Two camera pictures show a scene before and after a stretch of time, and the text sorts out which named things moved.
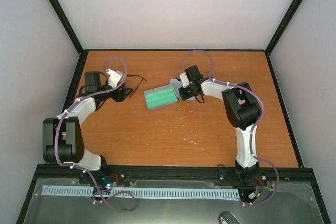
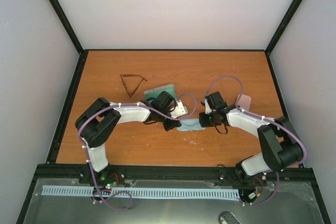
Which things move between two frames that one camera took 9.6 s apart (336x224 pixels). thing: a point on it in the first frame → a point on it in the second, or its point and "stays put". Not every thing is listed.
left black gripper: [119, 95] → [174, 124]
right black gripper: [183, 95] → [203, 122]
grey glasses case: [160, 96] stays put
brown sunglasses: [138, 86] stays put
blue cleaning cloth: [178, 85] → [190, 124]
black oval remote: [227, 217] stays put
